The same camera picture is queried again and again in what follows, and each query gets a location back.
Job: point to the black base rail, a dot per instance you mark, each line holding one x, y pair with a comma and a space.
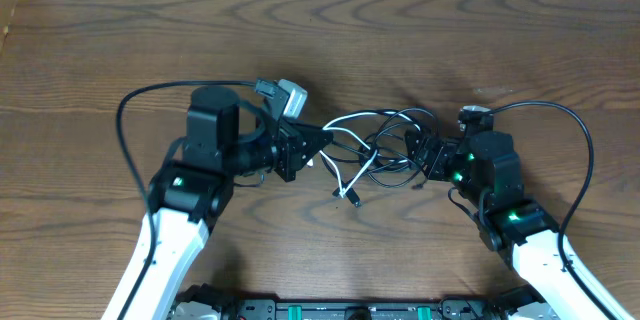
207, 302

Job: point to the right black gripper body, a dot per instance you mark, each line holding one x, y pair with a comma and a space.
440, 168

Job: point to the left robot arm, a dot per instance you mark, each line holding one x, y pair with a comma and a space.
225, 137

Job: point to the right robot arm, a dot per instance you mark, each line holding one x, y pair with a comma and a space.
485, 169

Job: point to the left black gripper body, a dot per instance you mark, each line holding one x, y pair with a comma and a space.
288, 154

